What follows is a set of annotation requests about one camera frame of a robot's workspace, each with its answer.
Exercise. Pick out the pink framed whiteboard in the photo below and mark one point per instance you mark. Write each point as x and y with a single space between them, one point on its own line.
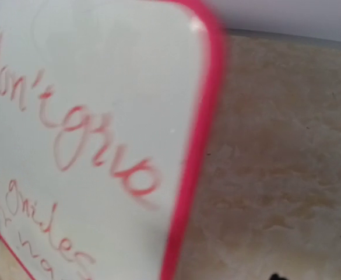
105 109

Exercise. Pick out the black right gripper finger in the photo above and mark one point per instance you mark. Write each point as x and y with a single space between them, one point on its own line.
276 276

